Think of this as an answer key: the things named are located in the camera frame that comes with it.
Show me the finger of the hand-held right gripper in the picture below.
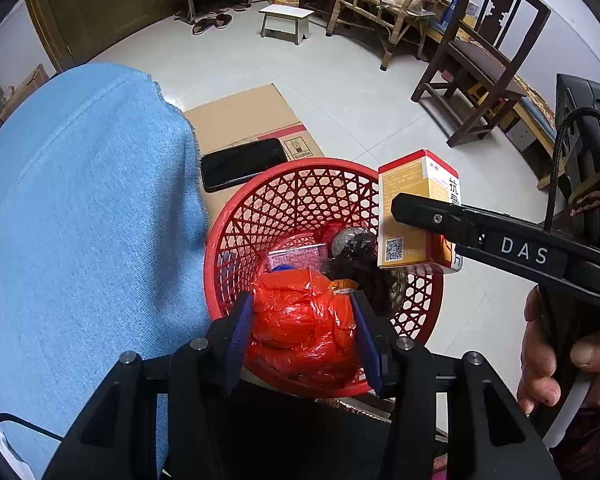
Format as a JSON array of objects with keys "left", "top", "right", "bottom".
[{"left": 391, "top": 192, "right": 486, "bottom": 261}]

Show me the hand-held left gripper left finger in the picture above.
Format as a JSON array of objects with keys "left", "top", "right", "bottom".
[{"left": 55, "top": 292, "right": 255, "bottom": 480}]

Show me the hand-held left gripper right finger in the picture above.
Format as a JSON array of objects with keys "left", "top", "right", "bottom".
[{"left": 352, "top": 291, "right": 561, "bottom": 480}]

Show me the orange white carton box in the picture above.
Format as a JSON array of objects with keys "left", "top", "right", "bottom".
[{"left": 377, "top": 148, "right": 463, "bottom": 275}]

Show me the small red plastic bag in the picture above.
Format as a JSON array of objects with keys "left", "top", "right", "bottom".
[{"left": 250, "top": 266, "right": 363, "bottom": 378}]

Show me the black plastic bag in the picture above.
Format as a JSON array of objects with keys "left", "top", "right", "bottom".
[{"left": 321, "top": 226, "right": 408, "bottom": 318}]

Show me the clear plastic package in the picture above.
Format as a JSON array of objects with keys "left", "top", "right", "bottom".
[{"left": 266, "top": 243, "right": 329, "bottom": 275}]

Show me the red mesh basket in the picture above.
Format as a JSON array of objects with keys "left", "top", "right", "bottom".
[{"left": 203, "top": 158, "right": 445, "bottom": 400}]

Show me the person's right hand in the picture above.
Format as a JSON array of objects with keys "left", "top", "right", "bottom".
[{"left": 516, "top": 284, "right": 600, "bottom": 416}]

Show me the tall dark wooden chair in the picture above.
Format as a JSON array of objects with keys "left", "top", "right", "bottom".
[{"left": 411, "top": 0, "right": 552, "bottom": 148}]

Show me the black smartphone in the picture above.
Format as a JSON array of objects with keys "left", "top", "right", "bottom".
[{"left": 200, "top": 137, "right": 288, "bottom": 192}]

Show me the bamboo armchair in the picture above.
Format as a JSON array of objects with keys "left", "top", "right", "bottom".
[{"left": 326, "top": 0, "right": 458, "bottom": 71}]

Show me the blue tablecloth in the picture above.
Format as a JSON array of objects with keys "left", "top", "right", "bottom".
[{"left": 0, "top": 62, "right": 212, "bottom": 480}]

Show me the flat cardboard sheet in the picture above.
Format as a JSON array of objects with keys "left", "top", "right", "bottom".
[{"left": 182, "top": 83, "right": 327, "bottom": 221}]

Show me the small white stool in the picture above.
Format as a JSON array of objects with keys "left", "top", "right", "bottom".
[{"left": 258, "top": 3, "right": 315, "bottom": 45}]

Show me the brown cardboard box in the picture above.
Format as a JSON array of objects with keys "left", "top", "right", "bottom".
[{"left": 0, "top": 64, "right": 50, "bottom": 121}]

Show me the wooden double door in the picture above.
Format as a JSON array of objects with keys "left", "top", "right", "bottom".
[{"left": 25, "top": 0, "right": 181, "bottom": 73}]

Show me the white cable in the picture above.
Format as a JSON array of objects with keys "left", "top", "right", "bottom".
[{"left": 540, "top": 374, "right": 592, "bottom": 448}]

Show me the thin black cable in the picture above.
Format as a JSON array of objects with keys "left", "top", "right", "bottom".
[{"left": 0, "top": 412, "right": 63, "bottom": 443}]

